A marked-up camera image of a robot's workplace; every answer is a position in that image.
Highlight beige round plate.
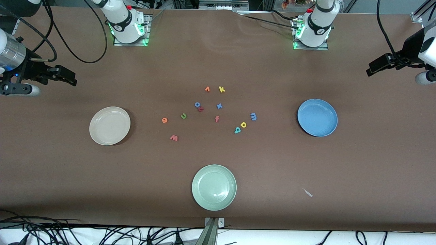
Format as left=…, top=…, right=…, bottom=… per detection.
left=89, top=107, right=131, bottom=146

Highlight blue round plate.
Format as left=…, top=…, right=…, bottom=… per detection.
left=297, top=99, right=338, bottom=137

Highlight brown table cover sheet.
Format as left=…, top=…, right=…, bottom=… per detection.
left=0, top=5, right=436, bottom=232

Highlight orange artificial flowers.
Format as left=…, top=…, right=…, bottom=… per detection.
left=281, top=0, right=307, bottom=9

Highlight green round plate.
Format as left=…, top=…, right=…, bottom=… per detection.
left=191, top=164, right=237, bottom=211

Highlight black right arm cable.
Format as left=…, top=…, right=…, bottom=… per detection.
left=0, top=0, right=108, bottom=64

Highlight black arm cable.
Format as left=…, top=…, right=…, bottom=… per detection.
left=0, top=0, right=108, bottom=64
left=376, top=0, right=423, bottom=68

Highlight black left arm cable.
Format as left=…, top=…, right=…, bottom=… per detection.
left=376, top=0, right=423, bottom=68

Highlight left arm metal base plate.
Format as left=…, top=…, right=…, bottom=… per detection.
left=292, top=17, right=329, bottom=51

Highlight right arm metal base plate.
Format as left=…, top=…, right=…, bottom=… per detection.
left=113, top=14, right=151, bottom=47

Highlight black table cable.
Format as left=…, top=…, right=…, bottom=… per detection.
left=238, top=10, right=303, bottom=30

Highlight aluminium frame crossbar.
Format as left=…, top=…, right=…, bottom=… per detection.
left=199, top=0, right=249, bottom=11

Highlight grey metal mount bracket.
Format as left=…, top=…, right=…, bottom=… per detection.
left=195, top=217, right=224, bottom=245

